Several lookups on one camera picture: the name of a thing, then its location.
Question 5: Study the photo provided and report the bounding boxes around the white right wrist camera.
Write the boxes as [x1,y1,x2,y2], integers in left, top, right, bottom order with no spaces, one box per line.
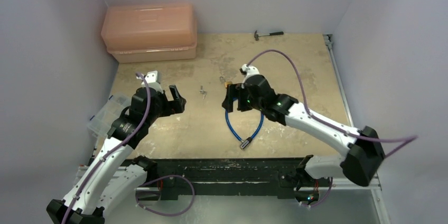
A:
[240,64,260,84]

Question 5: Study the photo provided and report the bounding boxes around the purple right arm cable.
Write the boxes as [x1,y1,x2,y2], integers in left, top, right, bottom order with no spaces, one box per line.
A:
[245,49,418,209]

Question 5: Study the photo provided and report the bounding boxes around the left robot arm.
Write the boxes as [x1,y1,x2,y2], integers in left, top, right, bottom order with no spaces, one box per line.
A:
[46,85,186,223]

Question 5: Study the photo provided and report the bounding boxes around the brass padlock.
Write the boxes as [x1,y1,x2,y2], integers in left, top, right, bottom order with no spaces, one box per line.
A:
[219,77,233,88]

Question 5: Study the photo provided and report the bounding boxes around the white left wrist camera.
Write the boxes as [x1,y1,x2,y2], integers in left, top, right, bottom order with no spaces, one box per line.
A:
[145,70,163,92]

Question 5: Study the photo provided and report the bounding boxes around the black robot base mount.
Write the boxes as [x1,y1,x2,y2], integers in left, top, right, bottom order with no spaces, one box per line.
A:
[120,156,337,202]

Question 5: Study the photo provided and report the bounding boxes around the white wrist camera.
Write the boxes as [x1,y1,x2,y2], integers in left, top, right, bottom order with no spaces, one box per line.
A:
[145,70,163,92]
[240,64,260,84]

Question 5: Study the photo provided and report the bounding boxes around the small black-handled hammer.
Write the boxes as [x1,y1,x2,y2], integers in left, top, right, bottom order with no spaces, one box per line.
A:
[254,31,284,41]

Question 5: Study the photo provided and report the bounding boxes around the blue cable lock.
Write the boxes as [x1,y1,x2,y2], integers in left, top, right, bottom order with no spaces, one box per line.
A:
[225,100,265,150]

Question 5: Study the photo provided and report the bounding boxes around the clear plastic screw organizer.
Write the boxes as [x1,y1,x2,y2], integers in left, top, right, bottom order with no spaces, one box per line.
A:
[87,93,130,138]

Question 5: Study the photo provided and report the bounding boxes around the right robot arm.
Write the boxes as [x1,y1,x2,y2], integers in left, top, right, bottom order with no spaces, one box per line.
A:
[222,75,386,186]

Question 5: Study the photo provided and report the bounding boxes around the pink plastic toolbox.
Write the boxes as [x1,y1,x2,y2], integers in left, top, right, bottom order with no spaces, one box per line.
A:
[101,3,198,63]

